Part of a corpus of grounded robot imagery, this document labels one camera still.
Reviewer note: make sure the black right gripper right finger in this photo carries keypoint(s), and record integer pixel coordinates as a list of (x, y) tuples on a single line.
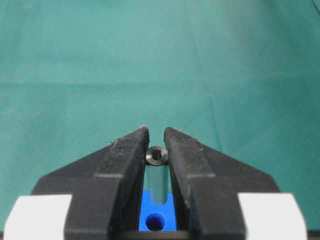
[(205, 185)]

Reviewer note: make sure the small blue plastic gear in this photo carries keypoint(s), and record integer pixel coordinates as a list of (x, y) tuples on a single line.
[(157, 218)]

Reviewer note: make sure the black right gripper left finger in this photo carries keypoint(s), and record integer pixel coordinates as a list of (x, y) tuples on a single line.
[(106, 188)]

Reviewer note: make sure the grey metal shaft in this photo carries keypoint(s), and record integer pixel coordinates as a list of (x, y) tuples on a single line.
[(157, 174)]

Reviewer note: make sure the green cloth mat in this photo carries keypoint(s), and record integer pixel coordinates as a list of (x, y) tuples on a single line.
[(241, 76)]

